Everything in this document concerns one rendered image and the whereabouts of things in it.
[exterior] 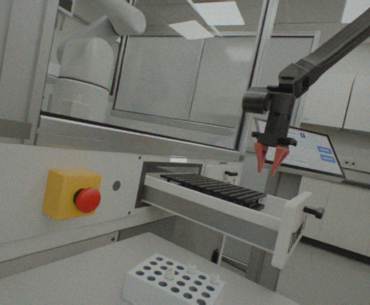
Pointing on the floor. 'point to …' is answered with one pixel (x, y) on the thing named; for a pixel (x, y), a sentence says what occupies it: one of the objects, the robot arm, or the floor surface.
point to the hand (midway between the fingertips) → (266, 170)
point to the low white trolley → (115, 277)
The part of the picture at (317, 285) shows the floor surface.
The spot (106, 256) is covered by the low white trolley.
